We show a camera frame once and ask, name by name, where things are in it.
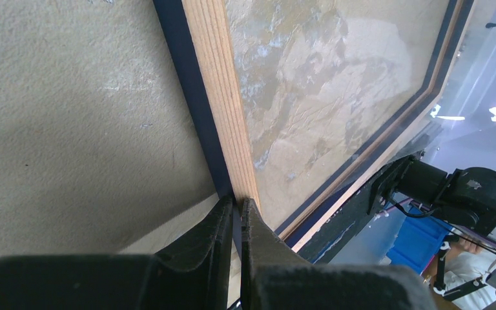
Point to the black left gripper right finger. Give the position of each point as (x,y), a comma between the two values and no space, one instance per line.
(269,266)

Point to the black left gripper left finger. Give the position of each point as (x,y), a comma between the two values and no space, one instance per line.
(193,271)

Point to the blue wooden picture frame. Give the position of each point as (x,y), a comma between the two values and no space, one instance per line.
(297,103)

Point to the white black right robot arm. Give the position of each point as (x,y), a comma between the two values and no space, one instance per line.
(465,197)

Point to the blue plastic bin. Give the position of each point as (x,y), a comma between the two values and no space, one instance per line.
(417,241)

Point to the clear plastic parts box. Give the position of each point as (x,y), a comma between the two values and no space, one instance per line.
(470,78)

